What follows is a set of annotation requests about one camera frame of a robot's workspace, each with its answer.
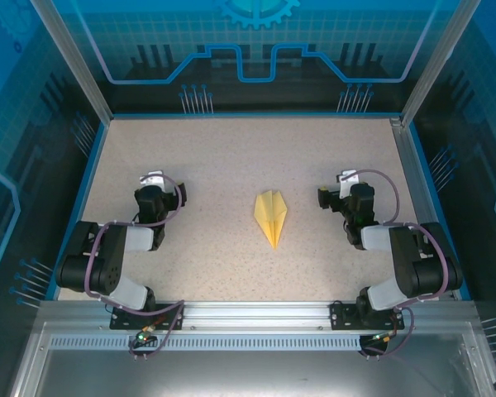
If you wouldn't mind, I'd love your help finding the yellow paper sheet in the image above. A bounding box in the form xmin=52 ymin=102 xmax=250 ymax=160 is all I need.
xmin=254 ymin=189 xmax=289 ymax=250

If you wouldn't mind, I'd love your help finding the grey metal sheet tray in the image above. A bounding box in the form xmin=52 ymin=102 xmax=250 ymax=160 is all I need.
xmin=7 ymin=322 xmax=496 ymax=397

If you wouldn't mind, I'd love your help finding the blue circuit print panel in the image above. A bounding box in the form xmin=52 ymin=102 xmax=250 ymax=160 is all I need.
xmin=408 ymin=0 xmax=496 ymax=397
xmin=0 ymin=0 xmax=108 ymax=397

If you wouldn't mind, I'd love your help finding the blue gear print panel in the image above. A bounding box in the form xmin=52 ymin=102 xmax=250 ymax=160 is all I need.
xmin=51 ymin=0 xmax=460 ymax=116

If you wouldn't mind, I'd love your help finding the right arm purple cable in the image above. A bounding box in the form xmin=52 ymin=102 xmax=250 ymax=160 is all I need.
xmin=341 ymin=168 xmax=450 ymax=361

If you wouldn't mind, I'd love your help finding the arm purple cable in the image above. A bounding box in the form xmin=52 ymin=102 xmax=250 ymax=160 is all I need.
xmin=84 ymin=174 xmax=186 ymax=363
xmin=341 ymin=168 xmax=450 ymax=361

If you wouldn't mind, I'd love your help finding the aluminium side rail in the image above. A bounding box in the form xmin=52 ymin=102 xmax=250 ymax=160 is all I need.
xmin=390 ymin=117 xmax=455 ymax=301

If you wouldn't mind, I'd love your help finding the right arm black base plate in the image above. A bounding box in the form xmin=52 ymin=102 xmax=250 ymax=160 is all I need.
xmin=329 ymin=301 xmax=406 ymax=331

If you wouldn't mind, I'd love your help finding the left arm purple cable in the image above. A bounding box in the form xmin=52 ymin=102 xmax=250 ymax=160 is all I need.
xmin=84 ymin=174 xmax=186 ymax=363

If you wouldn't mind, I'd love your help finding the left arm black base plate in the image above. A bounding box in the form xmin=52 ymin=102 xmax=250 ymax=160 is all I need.
xmin=109 ymin=303 xmax=186 ymax=331

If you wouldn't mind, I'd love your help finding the cable connector with light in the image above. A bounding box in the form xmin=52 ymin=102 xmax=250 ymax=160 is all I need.
xmin=370 ymin=330 xmax=399 ymax=345
xmin=135 ymin=325 xmax=157 ymax=345

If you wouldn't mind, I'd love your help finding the aluminium mounting rail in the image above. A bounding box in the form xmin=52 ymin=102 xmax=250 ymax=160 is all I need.
xmin=39 ymin=300 xmax=479 ymax=332

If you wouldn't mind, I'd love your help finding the aluminium frame post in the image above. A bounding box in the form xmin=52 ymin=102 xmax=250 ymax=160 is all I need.
xmin=29 ymin=0 xmax=115 ymax=123
xmin=400 ymin=0 xmax=483 ymax=125

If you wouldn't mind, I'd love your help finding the slotted aluminium cable duct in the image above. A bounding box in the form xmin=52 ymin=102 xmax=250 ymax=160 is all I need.
xmin=49 ymin=335 xmax=363 ymax=351

